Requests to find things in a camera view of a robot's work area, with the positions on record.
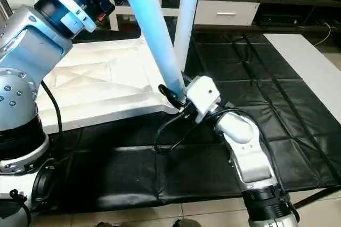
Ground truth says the white plastic table leg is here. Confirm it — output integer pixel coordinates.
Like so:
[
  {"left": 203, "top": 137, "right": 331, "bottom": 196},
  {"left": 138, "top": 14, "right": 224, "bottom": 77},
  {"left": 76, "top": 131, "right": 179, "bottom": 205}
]
[
  {"left": 115, "top": 0, "right": 188, "bottom": 101},
  {"left": 172, "top": 0, "right": 204, "bottom": 75}
]

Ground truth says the white plastic table top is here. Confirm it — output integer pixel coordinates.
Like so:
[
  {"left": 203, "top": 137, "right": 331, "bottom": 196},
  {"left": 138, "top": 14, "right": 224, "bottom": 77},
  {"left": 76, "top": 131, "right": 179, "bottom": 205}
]
[{"left": 38, "top": 35, "right": 181, "bottom": 135}]

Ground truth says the white glass door cabinet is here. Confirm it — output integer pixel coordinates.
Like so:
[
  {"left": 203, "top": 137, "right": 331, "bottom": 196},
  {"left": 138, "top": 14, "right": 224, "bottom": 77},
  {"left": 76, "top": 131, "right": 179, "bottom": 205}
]
[{"left": 107, "top": 0, "right": 185, "bottom": 31}]

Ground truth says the black work mat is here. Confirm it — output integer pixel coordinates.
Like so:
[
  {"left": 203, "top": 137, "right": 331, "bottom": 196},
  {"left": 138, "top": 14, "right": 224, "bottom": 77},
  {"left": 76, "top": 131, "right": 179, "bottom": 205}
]
[{"left": 32, "top": 27, "right": 341, "bottom": 214}]

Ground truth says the black right robot foot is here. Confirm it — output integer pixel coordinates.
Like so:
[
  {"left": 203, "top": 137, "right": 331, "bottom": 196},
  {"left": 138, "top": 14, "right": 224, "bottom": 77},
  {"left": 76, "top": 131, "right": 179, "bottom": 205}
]
[{"left": 173, "top": 218, "right": 202, "bottom": 227}]

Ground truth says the white flat board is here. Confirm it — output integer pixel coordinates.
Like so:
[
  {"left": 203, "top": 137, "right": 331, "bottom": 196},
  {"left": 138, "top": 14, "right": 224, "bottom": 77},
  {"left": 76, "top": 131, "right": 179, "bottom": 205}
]
[{"left": 263, "top": 32, "right": 341, "bottom": 133}]

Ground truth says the white drawer unit with handle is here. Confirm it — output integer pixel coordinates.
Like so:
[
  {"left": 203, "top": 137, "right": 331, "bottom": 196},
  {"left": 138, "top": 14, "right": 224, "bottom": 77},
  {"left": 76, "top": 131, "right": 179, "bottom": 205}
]
[{"left": 194, "top": 0, "right": 262, "bottom": 27}]

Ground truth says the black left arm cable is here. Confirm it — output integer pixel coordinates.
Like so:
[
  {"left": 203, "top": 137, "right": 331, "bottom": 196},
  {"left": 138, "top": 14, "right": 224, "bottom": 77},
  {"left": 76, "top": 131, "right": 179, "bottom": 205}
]
[{"left": 30, "top": 80, "right": 64, "bottom": 207}]

